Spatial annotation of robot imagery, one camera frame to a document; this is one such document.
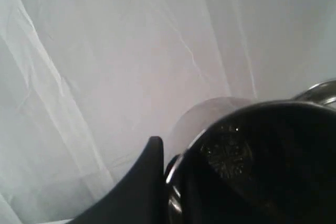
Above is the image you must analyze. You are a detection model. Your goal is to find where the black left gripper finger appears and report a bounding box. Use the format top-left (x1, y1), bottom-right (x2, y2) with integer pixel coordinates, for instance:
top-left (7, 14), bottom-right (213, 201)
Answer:
top-left (75, 136), bottom-right (165, 223)

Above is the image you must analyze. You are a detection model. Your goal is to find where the steel mug with handle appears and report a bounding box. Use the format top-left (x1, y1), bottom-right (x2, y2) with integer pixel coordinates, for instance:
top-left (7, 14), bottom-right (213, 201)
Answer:
top-left (165, 98), bottom-right (335, 223)

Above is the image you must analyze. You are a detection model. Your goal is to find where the steel bowl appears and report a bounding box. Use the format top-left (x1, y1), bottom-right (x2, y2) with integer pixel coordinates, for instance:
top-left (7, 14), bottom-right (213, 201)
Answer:
top-left (293, 79), bottom-right (335, 105)

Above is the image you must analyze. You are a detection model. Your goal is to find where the white backdrop curtain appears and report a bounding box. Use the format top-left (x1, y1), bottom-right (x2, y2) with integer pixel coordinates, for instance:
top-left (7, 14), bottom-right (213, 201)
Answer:
top-left (1, 0), bottom-right (335, 223)

